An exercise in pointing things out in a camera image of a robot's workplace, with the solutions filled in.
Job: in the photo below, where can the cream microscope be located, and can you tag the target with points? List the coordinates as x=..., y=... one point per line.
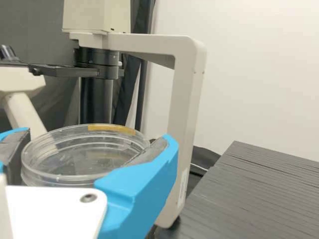
x=184, y=99

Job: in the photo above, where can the petri dish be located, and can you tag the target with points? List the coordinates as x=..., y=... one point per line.
x=74, y=154

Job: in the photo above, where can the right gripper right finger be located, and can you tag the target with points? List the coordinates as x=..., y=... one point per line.
x=139, y=194

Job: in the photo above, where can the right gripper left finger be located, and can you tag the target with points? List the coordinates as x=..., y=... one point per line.
x=15, y=139

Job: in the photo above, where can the black platform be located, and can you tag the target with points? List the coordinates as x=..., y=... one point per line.
x=261, y=194

